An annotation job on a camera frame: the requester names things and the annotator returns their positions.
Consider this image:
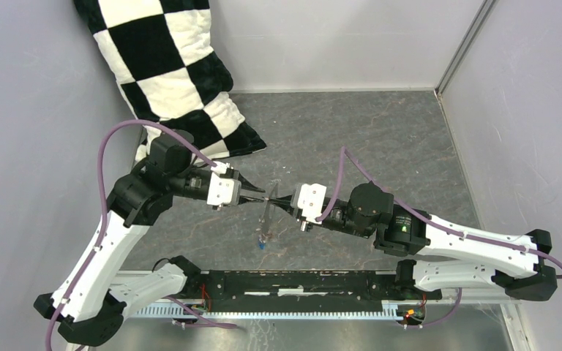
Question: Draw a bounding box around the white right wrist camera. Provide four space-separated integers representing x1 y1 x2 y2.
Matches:
291 184 326 224

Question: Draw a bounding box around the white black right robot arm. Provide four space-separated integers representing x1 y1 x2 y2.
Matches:
268 182 558 301

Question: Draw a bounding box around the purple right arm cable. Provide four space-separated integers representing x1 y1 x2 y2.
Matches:
315 146 562 280

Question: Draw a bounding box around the aluminium corner frame post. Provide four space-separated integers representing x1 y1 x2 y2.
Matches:
434 0 498 99

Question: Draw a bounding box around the black white checkered pillow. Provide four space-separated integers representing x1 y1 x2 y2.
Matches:
74 1 266 159

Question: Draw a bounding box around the white slotted cable duct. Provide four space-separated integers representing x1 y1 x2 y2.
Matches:
132 300 424 322

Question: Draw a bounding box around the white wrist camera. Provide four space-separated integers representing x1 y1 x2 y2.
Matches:
291 184 326 224
206 162 233 208

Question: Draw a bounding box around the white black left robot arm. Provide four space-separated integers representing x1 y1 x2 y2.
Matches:
34 131 260 347

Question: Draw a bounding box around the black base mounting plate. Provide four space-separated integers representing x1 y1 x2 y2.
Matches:
177 271 442 313

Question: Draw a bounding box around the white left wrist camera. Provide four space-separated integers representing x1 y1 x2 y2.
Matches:
206 162 233 208

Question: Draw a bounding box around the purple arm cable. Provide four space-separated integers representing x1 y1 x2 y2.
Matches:
44 120 219 351
315 146 562 280

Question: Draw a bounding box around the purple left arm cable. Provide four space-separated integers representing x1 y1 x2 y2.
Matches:
44 120 219 351

